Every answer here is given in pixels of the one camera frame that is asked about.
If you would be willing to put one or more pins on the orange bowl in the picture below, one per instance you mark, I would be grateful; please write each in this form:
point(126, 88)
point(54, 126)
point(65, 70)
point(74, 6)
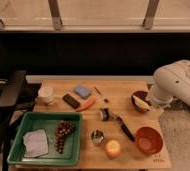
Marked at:
point(148, 140)

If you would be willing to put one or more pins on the white cloth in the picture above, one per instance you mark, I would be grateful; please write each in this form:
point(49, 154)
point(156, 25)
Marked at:
point(35, 143)

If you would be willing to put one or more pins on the black chair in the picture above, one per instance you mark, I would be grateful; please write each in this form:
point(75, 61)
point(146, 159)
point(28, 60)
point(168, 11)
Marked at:
point(15, 95)

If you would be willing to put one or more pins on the white cup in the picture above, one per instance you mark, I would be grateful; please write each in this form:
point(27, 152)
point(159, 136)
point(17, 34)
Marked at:
point(45, 93)

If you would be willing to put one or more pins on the blue sponge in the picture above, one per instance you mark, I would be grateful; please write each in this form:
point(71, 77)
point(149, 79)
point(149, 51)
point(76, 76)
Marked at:
point(83, 92)

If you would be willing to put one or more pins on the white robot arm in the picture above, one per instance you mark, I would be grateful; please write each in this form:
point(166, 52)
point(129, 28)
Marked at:
point(170, 81)

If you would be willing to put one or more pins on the yellow red apple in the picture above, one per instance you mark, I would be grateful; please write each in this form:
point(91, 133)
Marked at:
point(112, 149)

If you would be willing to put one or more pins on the red grapes bunch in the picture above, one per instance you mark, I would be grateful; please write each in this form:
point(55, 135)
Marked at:
point(64, 129)

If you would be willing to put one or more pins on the black rectangular block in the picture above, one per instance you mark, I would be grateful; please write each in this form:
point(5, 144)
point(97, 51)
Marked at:
point(71, 101)

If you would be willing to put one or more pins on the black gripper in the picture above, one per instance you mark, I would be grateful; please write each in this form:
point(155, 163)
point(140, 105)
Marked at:
point(104, 114)

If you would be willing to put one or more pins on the small metal cup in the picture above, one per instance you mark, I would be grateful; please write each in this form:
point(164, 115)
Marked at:
point(97, 137)

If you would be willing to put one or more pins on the dark bowl with banana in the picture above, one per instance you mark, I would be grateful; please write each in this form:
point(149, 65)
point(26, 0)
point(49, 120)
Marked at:
point(140, 102)

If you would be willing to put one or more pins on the green plastic tray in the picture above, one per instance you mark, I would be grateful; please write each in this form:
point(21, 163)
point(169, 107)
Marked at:
point(47, 139)

